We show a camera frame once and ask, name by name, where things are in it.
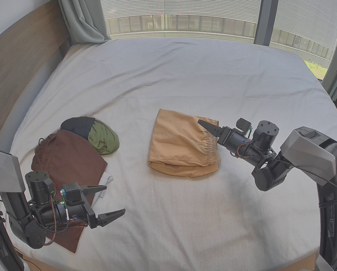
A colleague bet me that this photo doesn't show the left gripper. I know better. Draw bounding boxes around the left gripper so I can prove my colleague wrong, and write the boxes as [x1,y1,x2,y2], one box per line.
[54,184,126,230]

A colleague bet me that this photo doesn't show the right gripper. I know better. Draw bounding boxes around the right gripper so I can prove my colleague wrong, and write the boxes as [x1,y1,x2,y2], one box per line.
[217,126,251,158]

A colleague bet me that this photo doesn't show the tan shorts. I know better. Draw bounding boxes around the tan shorts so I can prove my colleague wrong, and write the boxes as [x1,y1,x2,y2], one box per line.
[148,108,222,178]

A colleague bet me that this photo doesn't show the bed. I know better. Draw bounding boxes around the bed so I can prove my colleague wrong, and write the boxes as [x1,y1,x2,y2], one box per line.
[0,0,337,271]

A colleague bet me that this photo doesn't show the white garment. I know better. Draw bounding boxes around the white garment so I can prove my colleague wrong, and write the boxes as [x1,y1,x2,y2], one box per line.
[93,172,113,204]

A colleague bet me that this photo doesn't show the brown shorts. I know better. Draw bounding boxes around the brown shorts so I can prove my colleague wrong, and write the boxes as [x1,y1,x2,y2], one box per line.
[33,130,108,254]

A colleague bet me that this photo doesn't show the green garment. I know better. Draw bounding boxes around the green garment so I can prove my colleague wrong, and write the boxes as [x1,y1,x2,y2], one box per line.
[88,119,120,155]

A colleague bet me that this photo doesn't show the black garment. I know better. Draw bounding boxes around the black garment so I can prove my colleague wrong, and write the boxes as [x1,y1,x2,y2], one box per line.
[60,117,96,141]

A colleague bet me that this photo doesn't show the window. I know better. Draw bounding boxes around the window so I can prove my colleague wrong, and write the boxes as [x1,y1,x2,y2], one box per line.
[95,0,337,98]

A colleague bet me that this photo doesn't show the grey-green curtain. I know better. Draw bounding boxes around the grey-green curtain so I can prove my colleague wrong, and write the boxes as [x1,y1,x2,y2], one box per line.
[55,0,111,44]

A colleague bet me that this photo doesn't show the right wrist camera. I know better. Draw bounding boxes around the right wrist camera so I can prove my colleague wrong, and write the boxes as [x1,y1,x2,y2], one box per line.
[236,118,252,136]

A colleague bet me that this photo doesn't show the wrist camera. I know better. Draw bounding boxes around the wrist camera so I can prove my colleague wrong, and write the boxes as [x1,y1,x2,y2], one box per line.
[60,183,85,206]
[236,118,252,136]

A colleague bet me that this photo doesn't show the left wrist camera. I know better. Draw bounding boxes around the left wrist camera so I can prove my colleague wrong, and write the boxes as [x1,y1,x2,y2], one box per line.
[60,183,85,206]

